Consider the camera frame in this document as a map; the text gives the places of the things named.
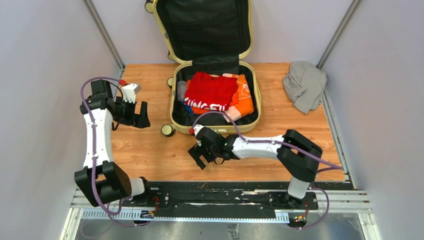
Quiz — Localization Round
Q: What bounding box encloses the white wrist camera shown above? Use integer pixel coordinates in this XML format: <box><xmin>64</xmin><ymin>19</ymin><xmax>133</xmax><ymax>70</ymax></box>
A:
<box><xmin>192</xmin><ymin>124</ymin><xmax>204</xmax><ymax>146</ymax></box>
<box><xmin>121</xmin><ymin>83</ymin><xmax>141</xmax><ymax>104</ymax></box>

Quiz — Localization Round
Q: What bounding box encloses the blue garment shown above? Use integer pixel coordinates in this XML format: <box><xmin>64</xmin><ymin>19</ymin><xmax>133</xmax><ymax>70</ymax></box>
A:
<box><xmin>183</xmin><ymin>102</ymin><xmax>194</xmax><ymax>115</ymax></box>

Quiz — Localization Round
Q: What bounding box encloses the cream suitcase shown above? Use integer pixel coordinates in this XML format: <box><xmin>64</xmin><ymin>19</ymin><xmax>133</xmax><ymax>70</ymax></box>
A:
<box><xmin>144</xmin><ymin>0</ymin><xmax>262</xmax><ymax>137</ymax></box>

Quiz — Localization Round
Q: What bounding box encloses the orange white patterned garment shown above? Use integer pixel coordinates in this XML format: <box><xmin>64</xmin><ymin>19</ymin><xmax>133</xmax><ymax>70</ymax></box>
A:
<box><xmin>223</xmin><ymin>73</ymin><xmax>255</xmax><ymax>121</ymax></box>

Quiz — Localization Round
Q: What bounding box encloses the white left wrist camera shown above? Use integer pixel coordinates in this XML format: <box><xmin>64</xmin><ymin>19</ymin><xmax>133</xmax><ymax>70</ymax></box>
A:
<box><xmin>121</xmin><ymin>83</ymin><xmax>141</xmax><ymax>104</ymax></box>

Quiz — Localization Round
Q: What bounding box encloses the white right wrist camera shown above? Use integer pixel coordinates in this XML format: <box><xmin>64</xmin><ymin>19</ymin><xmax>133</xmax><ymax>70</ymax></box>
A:
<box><xmin>192</xmin><ymin>124</ymin><xmax>204</xmax><ymax>146</ymax></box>

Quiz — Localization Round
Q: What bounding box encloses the clear plastic cup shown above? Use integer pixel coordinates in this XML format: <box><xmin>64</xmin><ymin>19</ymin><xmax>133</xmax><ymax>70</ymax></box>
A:
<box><xmin>176</xmin><ymin>80</ymin><xmax>188</xmax><ymax>102</ymax></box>

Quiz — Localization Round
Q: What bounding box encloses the red printed shirt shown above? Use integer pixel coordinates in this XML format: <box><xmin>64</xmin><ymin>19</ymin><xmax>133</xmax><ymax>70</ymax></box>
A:
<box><xmin>183</xmin><ymin>71</ymin><xmax>238</xmax><ymax>112</ymax></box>

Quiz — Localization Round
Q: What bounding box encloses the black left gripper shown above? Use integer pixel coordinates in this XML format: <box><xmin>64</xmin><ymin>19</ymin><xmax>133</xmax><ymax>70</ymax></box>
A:
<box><xmin>113</xmin><ymin>96</ymin><xmax>150</xmax><ymax>128</ymax></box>

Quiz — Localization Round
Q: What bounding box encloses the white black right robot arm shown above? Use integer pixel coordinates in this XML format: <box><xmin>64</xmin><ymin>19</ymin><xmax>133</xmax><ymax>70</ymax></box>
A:
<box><xmin>187</xmin><ymin>124</ymin><xmax>323</xmax><ymax>209</ymax></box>

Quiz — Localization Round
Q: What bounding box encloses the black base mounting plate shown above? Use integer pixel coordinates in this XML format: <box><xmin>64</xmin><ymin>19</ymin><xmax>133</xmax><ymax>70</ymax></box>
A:
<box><xmin>151</xmin><ymin>181</ymin><xmax>319</xmax><ymax>220</ymax></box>

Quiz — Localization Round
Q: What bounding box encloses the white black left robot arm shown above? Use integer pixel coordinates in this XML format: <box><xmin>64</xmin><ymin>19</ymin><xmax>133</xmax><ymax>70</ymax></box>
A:
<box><xmin>74</xmin><ymin>77</ymin><xmax>154</xmax><ymax>207</ymax></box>

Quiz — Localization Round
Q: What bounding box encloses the grey crumpled cloth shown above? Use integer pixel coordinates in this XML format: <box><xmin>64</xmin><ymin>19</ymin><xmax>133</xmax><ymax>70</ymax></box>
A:
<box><xmin>282</xmin><ymin>61</ymin><xmax>328</xmax><ymax>115</ymax></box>

